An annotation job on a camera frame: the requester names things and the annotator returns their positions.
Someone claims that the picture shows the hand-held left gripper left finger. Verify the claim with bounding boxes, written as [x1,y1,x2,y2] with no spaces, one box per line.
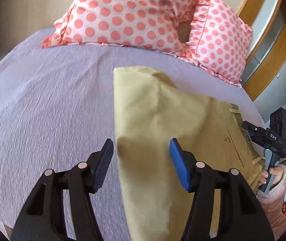
[11,139,114,241]

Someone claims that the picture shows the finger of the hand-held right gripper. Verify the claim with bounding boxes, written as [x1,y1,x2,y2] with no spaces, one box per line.
[242,120,265,143]

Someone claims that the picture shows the lilac bed sheet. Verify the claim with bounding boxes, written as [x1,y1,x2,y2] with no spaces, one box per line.
[0,28,266,241]

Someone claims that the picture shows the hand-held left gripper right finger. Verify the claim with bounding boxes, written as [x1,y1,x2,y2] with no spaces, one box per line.
[169,138,275,241]

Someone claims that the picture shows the large pink polka-dot pillow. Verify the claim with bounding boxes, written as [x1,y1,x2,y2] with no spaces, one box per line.
[41,0,206,57]

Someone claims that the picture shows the khaki pants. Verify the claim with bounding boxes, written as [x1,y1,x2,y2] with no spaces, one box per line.
[113,66,267,241]

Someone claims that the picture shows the small pink polka-dot pillow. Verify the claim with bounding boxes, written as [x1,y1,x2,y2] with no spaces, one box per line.
[183,0,254,88]

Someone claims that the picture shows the person's right hand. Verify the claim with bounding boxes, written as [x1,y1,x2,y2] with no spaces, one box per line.
[259,165,284,185]

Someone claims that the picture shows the person's pink-sleeved right forearm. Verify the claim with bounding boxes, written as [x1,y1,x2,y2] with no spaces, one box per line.
[258,166,286,241]

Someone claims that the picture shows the wooden wardrobe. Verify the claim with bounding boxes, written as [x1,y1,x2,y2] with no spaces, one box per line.
[237,0,286,101]

